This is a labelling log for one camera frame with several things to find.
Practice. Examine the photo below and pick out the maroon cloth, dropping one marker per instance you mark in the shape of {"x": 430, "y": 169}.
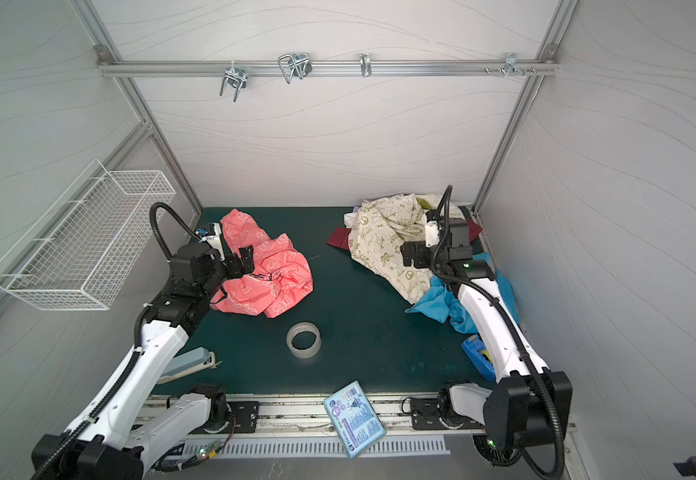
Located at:
{"x": 340, "y": 237}

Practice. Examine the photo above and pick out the metal u-bolt clamp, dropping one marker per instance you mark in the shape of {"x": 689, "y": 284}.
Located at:
{"x": 295, "y": 65}

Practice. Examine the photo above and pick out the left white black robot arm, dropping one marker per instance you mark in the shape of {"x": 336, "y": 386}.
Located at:
{"x": 103, "y": 442}

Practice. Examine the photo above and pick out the small metal bracket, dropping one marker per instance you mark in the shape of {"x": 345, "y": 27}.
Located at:
{"x": 365, "y": 65}

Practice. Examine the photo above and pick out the white wire basket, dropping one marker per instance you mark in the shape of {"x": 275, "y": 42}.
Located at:
{"x": 79, "y": 253}

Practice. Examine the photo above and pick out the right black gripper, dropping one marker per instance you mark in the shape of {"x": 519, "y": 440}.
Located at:
{"x": 417, "y": 253}

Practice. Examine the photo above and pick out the blue printed booklet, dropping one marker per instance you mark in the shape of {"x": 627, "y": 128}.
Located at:
{"x": 354, "y": 419}

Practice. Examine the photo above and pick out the cream patterned cloth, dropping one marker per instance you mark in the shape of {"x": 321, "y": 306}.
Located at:
{"x": 380, "y": 229}

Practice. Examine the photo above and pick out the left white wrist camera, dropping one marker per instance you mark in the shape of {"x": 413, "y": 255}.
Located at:
{"x": 212, "y": 234}

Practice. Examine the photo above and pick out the grey stapler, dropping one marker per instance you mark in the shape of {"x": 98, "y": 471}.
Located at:
{"x": 188, "y": 363}

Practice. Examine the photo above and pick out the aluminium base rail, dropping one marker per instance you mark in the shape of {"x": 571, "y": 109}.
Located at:
{"x": 281, "y": 416}

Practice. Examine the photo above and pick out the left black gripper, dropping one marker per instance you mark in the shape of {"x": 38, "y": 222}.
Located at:
{"x": 236, "y": 271}

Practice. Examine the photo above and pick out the metal bolt bracket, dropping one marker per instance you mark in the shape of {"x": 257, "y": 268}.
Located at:
{"x": 511, "y": 67}

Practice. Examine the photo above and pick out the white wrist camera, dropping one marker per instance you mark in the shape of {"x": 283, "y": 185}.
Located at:
{"x": 432, "y": 233}
{"x": 212, "y": 234}

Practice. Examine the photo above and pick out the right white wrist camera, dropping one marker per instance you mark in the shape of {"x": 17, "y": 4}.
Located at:
{"x": 432, "y": 233}

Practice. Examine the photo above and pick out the clear tape roll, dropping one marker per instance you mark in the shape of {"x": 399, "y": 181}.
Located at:
{"x": 304, "y": 340}

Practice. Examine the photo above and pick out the blue tape dispenser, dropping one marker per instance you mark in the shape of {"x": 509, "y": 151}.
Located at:
{"x": 476, "y": 351}

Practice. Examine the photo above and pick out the aluminium cross rail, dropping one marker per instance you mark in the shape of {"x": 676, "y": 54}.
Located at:
{"x": 321, "y": 68}

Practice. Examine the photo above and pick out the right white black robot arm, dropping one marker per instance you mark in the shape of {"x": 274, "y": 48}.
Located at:
{"x": 525, "y": 414}

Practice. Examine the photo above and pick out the pink patterned cloth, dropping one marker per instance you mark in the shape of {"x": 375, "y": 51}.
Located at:
{"x": 281, "y": 277}

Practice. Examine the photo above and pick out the blue cloth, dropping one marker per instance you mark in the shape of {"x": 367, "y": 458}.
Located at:
{"x": 440, "y": 304}

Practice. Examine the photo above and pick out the metal hook clamp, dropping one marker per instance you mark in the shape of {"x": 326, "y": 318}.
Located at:
{"x": 234, "y": 80}

